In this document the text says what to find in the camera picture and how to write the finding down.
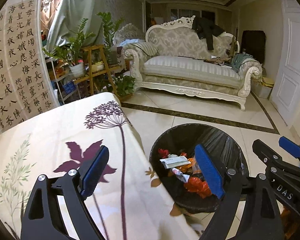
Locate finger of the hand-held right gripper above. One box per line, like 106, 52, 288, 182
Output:
279, 136, 300, 169
252, 139, 300, 174

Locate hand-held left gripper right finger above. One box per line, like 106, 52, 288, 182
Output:
194, 144, 284, 240

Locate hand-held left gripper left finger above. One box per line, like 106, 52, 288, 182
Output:
20, 145, 110, 240

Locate orange plastic bag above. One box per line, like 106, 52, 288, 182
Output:
184, 176, 212, 198

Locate red white snack packet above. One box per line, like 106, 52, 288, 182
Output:
171, 167, 190, 183

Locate black lined trash bin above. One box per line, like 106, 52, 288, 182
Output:
149, 123, 249, 214

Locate long white paper box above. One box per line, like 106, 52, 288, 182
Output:
160, 155, 189, 169

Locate person's right forearm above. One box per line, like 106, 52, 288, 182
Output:
281, 205, 300, 233

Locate floral tablecloth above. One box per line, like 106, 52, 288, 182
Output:
0, 92, 200, 240

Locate grey storage box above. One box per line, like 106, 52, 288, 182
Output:
251, 81, 273, 99

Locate yellow papers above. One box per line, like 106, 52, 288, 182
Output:
261, 76, 275, 88

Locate blue crate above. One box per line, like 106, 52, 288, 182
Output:
62, 81, 74, 94

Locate small broad-leaf plant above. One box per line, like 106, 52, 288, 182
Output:
112, 75, 137, 99

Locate white metal rack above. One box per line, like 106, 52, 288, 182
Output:
46, 57, 78, 105

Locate blue cloth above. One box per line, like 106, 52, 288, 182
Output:
231, 53, 255, 70

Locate cream carved sofa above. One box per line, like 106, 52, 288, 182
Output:
124, 16, 263, 111

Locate green plant in white pot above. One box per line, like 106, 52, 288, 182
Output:
42, 17, 97, 78

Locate brown paper clutter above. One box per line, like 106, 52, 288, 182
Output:
205, 56, 233, 67

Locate wooden plant stand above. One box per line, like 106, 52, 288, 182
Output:
74, 45, 127, 98

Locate long dark stick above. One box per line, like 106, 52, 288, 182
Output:
177, 56, 210, 62

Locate striped cushion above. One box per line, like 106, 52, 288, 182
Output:
126, 42, 158, 55

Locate black jacket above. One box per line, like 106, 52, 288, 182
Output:
192, 17, 227, 50

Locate green plant in dark pot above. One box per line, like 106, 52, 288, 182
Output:
97, 11, 125, 65

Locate cream carved armchair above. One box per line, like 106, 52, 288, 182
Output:
114, 23, 147, 53

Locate glass balcony door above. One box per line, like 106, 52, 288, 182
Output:
169, 6, 232, 28

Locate brown patterned curtain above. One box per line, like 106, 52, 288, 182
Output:
41, 0, 63, 33

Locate grey green curtain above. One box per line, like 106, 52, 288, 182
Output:
46, 0, 110, 52

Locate calligraphy wall hanging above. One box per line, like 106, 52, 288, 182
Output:
0, 0, 60, 140

